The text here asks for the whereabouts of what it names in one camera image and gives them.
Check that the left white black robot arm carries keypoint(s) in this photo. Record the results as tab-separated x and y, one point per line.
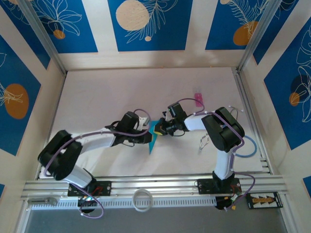
70	150

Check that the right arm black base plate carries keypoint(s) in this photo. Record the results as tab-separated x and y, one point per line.
206	187

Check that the aluminium side rail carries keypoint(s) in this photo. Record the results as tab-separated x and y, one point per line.
245	97

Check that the blue tube stethoscope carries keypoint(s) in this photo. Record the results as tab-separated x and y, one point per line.
253	145

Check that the aluminium frame post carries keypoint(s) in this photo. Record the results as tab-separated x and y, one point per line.
257	36
43	38

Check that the green-lit control board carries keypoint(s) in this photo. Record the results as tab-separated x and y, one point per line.
87	199

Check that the blue square paper sheet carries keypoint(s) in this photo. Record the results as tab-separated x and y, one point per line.
153	145

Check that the long aluminium base rail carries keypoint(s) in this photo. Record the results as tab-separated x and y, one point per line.
158	183

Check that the pink plastic bottle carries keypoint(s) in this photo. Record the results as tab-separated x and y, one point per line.
198	98

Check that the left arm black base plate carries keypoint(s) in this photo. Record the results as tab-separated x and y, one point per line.
104	188

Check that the black panel with orange arrows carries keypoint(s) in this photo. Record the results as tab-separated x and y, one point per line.
264	200

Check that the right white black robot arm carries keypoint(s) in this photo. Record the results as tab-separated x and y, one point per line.
226	131

